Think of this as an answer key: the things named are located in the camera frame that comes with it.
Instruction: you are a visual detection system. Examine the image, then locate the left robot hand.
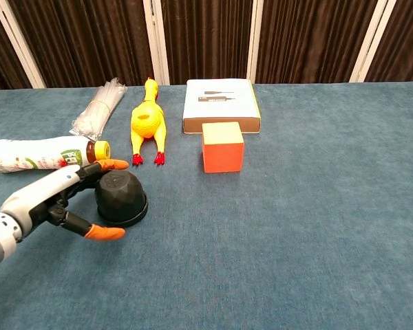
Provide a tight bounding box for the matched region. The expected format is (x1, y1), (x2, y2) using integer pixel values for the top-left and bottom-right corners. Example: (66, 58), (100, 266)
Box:
(0, 158), (130, 243)

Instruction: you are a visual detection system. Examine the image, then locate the black faceted dome object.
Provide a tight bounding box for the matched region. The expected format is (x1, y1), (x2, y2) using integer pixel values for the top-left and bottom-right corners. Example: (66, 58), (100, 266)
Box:
(94, 170), (147, 221)

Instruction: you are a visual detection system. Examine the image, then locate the black round lid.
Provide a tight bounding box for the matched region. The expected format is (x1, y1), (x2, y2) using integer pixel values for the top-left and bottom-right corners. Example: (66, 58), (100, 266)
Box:
(96, 199), (149, 228)

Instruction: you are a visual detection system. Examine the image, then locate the white bottle with yellow cap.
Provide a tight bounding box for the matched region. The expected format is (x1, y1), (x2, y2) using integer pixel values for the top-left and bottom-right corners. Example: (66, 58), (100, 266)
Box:
(0, 135), (112, 175)

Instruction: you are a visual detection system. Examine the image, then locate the clear bag of plastic straws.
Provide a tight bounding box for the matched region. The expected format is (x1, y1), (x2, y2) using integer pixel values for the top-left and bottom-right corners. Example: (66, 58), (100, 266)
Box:
(69, 77), (129, 142)

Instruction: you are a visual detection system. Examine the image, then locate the yellow rubber chicken toy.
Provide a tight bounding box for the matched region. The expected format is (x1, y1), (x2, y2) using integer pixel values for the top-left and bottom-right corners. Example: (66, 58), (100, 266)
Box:
(130, 76), (167, 166)

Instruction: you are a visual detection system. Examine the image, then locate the orange and yellow cube block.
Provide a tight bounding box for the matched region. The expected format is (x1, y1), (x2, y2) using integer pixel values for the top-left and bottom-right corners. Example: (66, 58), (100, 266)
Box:
(201, 121), (245, 174)

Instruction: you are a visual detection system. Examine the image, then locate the white flat cardboard box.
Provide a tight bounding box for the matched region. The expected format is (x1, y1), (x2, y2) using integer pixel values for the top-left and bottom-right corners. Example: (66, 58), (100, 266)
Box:
(182, 78), (262, 135)

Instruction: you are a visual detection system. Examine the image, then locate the dark brown pleated curtain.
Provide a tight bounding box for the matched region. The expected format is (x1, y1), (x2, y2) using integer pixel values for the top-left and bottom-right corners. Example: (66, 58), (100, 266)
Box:
(0, 0), (413, 94)

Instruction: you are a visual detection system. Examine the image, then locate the blue felt table cover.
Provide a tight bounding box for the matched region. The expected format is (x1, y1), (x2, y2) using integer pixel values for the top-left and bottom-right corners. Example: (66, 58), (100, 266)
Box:
(0, 80), (413, 330)

